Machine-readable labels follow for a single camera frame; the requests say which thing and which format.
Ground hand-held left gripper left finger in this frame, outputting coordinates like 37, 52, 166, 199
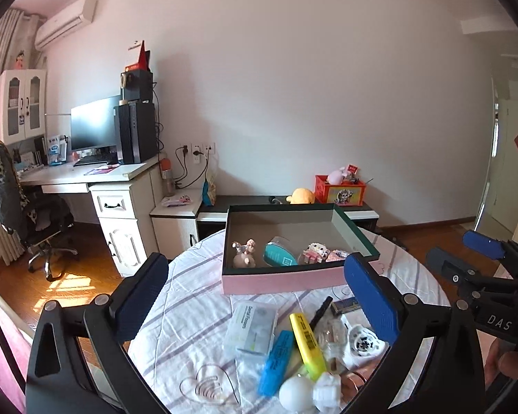
26, 252, 170, 414

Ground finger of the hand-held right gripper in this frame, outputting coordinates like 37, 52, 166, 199
426, 247, 480, 286
463, 230, 509, 260

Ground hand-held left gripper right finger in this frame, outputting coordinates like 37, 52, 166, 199
343, 252, 486, 414

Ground white travel adapter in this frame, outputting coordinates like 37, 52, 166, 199
341, 314, 390, 370

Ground yellow highlighter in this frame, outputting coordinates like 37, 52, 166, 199
289, 312, 327, 382

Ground pink storage box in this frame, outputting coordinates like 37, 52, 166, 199
221, 204, 380, 296

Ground clear dental flosser box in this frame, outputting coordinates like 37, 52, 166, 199
223, 303, 279, 355

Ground blue highlighter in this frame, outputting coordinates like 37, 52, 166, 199
258, 330, 295, 397

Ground white astronaut figure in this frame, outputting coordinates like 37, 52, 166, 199
279, 372, 344, 412

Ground person's right hand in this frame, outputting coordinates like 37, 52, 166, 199
486, 335, 518, 394

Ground small dark rectangular case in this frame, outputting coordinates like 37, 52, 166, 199
332, 298, 362, 314

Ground white striped tablecloth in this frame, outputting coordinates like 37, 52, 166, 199
127, 228, 454, 414

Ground clear plastic packet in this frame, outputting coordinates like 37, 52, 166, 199
324, 317, 347, 376

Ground white side cabinet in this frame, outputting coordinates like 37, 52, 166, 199
150, 194, 204, 254

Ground white desk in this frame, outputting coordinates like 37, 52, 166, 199
16, 155, 165, 277

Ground teal item in clear case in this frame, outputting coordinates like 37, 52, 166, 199
263, 236, 301, 268

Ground white door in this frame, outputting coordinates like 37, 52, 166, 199
475, 52, 518, 242

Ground red printed crate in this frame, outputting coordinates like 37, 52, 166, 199
314, 175, 367, 207

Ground pink pig figurine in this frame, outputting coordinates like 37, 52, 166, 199
232, 239, 259, 268

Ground bottle with orange cap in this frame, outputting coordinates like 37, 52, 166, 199
161, 158, 176, 197

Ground yellow octopus plush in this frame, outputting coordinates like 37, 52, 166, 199
286, 187, 316, 205

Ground blue snack bag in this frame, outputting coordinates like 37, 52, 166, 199
201, 172, 219, 206

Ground black office chair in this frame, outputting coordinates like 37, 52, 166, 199
0, 140, 79, 282

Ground white radiator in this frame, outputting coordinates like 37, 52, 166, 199
0, 223, 27, 267

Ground black low cabinet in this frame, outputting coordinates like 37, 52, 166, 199
196, 194, 381, 239

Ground black keyboard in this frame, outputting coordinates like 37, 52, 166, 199
73, 155, 120, 167

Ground black computer tower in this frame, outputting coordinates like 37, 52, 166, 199
113, 101, 158, 165

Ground blue and white box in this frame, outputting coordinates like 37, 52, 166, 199
47, 135, 68, 166

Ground black computer monitor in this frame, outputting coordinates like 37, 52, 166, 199
70, 95, 122, 157

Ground black speaker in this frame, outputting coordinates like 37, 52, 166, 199
120, 69, 154, 104

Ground white glass-door cabinet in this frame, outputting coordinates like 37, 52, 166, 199
0, 69, 48, 146

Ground red box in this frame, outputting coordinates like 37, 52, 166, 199
125, 40, 152, 74

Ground beige curtain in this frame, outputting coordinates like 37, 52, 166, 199
0, 9, 41, 149

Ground white air conditioner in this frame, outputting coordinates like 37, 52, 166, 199
35, 0, 98, 51

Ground copper wire ring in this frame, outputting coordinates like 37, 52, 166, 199
340, 370, 373, 393

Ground black power cable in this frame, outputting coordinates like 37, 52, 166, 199
173, 147, 210, 189

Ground white wall sockets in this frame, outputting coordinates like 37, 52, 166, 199
180, 141, 217, 167

